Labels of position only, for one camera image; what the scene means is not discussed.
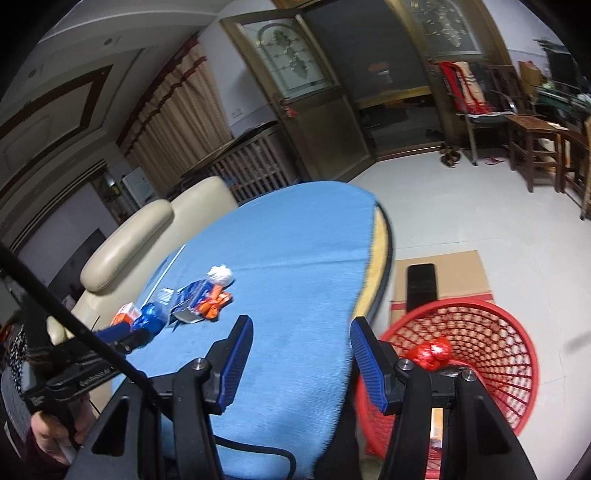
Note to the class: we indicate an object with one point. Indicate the red crumpled wrapper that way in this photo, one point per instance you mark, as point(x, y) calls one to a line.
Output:
point(429, 353)

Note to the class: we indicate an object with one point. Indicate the pink slipper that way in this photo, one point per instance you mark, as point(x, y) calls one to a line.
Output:
point(494, 160)

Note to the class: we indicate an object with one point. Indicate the flat cardboard box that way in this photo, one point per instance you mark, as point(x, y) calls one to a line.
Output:
point(461, 272)

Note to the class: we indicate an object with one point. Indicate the black rectangular block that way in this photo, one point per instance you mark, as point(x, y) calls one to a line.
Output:
point(421, 286)

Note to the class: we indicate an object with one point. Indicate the beige striped curtain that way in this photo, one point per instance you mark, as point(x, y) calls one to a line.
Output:
point(184, 120)

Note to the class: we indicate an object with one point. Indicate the person's left hand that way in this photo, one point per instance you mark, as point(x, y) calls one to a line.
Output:
point(51, 434)

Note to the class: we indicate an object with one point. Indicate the brown shoe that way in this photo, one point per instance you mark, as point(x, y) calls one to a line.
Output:
point(445, 148)
point(450, 159)

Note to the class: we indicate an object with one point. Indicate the red plastic mesh basket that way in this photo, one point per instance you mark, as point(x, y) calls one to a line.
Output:
point(498, 332)

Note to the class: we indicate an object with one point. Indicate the wooden chair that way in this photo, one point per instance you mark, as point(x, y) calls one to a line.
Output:
point(577, 152)

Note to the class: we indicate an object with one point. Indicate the person's left forearm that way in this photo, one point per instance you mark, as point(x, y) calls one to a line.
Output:
point(21, 457)

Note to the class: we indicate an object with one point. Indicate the round table, blue cloth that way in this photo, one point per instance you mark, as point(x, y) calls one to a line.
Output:
point(300, 258)

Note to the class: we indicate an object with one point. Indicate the wooden door with glass pane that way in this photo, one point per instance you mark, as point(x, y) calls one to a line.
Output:
point(318, 134)

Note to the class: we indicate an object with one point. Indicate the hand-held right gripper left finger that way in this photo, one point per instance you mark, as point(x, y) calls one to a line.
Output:
point(234, 364)

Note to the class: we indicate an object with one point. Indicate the beige leather sofa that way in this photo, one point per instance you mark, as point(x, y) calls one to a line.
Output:
point(152, 249)

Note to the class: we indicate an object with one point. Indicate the red striped cloth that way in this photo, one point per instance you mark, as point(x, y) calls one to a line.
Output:
point(455, 87)

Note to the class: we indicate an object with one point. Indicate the small clear packet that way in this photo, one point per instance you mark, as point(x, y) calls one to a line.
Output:
point(165, 295)

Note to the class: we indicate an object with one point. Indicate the orange crumpled wrapper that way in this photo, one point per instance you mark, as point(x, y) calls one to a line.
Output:
point(217, 303)

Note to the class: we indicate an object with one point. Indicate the white crumpled paper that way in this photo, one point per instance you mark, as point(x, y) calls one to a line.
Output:
point(219, 275)

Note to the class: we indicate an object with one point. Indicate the wooden stool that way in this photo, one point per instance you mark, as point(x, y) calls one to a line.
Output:
point(531, 122)

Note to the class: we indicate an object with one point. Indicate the blue foil packet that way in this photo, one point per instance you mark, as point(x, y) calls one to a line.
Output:
point(191, 300)

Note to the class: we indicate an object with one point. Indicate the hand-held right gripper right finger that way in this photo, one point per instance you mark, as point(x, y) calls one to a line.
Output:
point(367, 364)

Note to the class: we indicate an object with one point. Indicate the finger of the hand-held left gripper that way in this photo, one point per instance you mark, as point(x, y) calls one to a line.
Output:
point(134, 342)
point(115, 328)

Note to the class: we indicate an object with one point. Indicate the person's patterned clothing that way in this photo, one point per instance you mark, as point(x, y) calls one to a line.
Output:
point(14, 344)

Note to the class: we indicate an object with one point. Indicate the blue wrapper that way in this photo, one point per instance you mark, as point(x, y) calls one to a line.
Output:
point(150, 318)

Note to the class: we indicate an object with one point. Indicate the wooden slatted cover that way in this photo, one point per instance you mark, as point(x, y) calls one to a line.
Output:
point(258, 161)

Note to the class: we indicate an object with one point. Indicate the metal frame chair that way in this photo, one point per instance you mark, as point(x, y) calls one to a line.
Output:
point(485, 119)

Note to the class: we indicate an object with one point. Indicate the small orange box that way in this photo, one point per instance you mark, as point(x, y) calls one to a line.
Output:
point(124, 314)

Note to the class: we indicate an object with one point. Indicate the arched glass door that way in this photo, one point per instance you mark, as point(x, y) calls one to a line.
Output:
point(443, 23)

